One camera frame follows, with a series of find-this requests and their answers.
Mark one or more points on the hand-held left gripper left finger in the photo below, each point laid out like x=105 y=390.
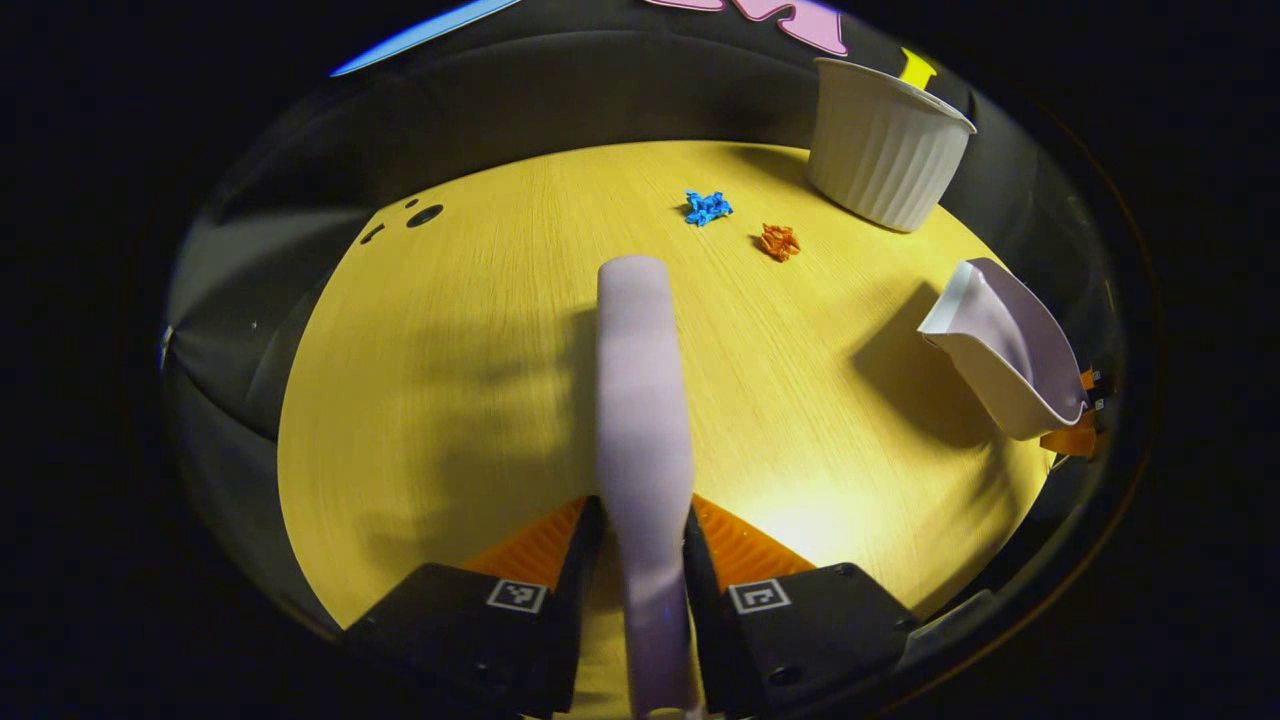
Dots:
x=580 y=600

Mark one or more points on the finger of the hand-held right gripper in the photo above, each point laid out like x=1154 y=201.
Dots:
x=1090 y=380
x=1072 y=442

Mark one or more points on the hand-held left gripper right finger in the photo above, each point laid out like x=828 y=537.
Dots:
x=705 y=610

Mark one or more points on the pink and white dustpan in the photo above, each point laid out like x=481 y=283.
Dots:
x=1010 y=350

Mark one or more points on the small pink broom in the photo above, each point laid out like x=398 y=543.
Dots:
x=640 y=400

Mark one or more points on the white ribbed garbage bin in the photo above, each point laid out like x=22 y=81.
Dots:
x=880 y=150

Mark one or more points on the orange paper scrap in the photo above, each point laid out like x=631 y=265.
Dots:
x=779 y=242

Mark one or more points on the blue paper scrap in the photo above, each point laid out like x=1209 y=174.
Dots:
x=707 y=208

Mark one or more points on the black backdrop cloth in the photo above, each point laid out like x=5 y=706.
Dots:
x=600 y=90

